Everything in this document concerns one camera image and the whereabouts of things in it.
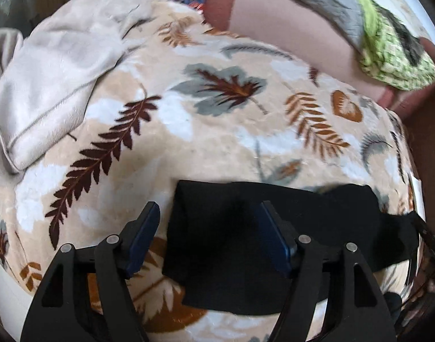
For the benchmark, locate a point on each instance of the white mattress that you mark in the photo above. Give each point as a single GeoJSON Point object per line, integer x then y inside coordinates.
{"type": "Point", "coordinates": [11, 292]}

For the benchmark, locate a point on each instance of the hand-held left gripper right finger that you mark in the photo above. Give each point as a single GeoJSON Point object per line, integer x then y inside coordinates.
{"type": "Point", "coordinates": [274, 238]}

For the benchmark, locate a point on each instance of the beige plush cloth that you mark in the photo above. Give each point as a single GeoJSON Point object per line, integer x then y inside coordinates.
{"type": "Point", "coordinates": [60, 71]}

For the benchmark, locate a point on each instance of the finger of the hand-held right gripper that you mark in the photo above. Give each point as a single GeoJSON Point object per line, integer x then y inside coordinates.
{"type": "Point", "coordinates": [431, 244]}

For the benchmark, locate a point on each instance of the dark grey garment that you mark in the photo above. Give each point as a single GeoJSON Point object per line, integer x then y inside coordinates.
{"type": "Point", "coordinates": [407, 42]}

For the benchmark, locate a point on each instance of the leaf print blanket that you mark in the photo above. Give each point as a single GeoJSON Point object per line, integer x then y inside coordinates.
{"type": "Point", "coordinates": [203, 142]}

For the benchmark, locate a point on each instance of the green patterned quilt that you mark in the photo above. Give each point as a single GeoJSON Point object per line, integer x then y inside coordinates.
{"type": "Point", "coordinates": [385, 62]}

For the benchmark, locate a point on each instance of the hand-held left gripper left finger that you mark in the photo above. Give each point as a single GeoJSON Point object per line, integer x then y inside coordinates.
{"type": "Point", "coordinates": [146, 237]}

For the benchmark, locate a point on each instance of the white flat object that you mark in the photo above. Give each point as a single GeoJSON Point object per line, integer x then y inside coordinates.
{"type": "Point", "coordinates": [415, 185]}

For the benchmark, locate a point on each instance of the black pants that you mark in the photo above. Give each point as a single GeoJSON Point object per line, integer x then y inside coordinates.
{"type": "Point", "coordinates": [217, 235]}

